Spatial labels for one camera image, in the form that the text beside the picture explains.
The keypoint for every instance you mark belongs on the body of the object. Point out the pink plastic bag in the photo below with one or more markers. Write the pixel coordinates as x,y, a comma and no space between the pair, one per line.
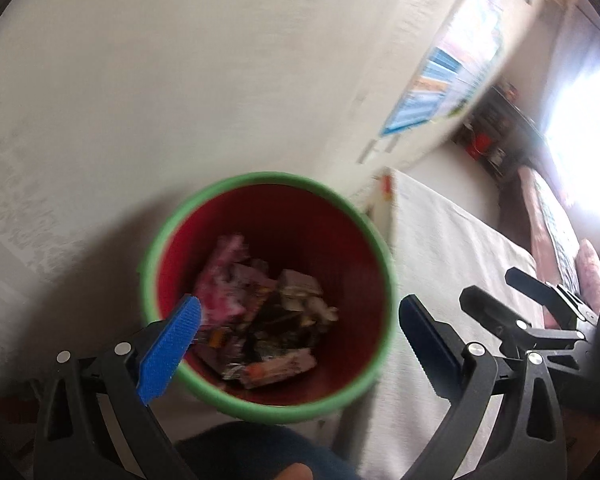
225,280

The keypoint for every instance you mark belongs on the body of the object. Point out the red bucket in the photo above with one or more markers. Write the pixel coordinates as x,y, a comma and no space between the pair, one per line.
477,147

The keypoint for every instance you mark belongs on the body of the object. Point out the bed with plaid sheet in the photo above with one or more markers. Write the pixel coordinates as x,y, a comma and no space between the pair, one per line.
555,240

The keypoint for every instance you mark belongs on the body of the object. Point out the green bin with red inside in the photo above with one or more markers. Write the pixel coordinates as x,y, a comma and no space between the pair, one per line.
360,270

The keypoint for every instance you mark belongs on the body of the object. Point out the white chart wall poster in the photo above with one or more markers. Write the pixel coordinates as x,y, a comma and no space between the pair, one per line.
472,25

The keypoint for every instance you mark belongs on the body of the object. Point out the person's blue trouser leg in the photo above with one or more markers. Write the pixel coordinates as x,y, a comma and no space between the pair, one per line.
240,450

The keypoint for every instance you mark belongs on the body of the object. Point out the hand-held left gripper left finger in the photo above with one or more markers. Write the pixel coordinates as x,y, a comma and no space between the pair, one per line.
172,345

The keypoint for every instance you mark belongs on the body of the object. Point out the person's left hand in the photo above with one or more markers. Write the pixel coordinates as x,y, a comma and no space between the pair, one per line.
292,472

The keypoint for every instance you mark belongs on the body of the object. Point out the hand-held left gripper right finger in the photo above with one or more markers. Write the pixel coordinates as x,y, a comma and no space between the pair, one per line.
427,345

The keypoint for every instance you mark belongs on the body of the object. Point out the white towel table cover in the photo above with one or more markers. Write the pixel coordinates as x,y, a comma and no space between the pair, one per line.
445,260

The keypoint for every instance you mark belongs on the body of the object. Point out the pink quilt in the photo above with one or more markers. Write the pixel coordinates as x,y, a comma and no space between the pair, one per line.
592,270

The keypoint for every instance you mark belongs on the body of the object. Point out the blue letter wall poster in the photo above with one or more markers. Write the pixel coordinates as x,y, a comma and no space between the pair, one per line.
435,80

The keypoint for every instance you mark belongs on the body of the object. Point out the dark metal shelf rack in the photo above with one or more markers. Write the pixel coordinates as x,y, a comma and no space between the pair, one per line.
500,130

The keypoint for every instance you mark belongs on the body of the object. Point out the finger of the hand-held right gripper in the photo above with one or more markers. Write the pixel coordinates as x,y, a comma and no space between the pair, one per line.
490,307
535,287

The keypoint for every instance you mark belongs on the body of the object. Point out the bright window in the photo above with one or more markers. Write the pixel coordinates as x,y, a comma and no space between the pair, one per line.
585,140

